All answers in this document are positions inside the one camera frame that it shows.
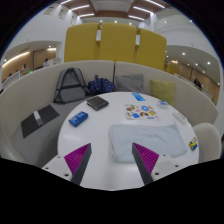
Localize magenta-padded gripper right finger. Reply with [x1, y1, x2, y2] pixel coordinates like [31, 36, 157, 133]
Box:
[131, 142, 183, 186]

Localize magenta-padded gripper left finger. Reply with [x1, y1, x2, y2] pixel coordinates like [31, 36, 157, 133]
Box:
[42, 142, 93, 187]

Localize blue rectangular box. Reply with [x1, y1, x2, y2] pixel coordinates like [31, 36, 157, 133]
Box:
[68, 110, 90, 128]

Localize colourful sticker sheet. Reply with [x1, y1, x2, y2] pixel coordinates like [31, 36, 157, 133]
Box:
[124, 103, 161, 121]

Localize yellow cartoon figure toy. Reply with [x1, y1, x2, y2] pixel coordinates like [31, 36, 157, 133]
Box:
[188, 136, 199, 152]

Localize white flat box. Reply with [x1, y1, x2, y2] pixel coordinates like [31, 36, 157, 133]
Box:
[171, 111, 188, 125]

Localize small white oblong box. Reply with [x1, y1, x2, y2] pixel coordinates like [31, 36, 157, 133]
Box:
[32, 110, 45, 127]

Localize dark brown wallet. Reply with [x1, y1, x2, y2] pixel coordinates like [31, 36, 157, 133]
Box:
[86, 95, 110, 112]

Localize small blue card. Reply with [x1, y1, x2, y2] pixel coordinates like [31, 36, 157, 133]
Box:
[131, 92, 146, 102]

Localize white upholstered chair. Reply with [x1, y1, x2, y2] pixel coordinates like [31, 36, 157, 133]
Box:
[192, 122, 223, 164]

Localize olive yellow cushion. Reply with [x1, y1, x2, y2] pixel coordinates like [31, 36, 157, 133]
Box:
[149, 79, 177, 108]

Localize grey backpack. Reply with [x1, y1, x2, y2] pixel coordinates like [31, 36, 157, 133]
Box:
[52, 67, 88, 105]

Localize grey cushion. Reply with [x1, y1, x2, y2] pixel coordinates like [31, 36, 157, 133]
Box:
[114, 73, 146, 94]

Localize curved beige sofa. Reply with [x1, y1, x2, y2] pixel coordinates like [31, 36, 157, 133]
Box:
[0, 59, 220, 169]

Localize navy dotted bag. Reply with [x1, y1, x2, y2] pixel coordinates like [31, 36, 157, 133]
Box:
[87, 74, 116, 96]

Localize yellow upright panel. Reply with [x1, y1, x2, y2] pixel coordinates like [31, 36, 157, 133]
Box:
[99, 21, 139, 64]
[136, 27, 168, 71]
[63, 23, 102, 63]

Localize ceiling lights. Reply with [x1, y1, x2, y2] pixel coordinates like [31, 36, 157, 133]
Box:
[59, 0, 168, 22]

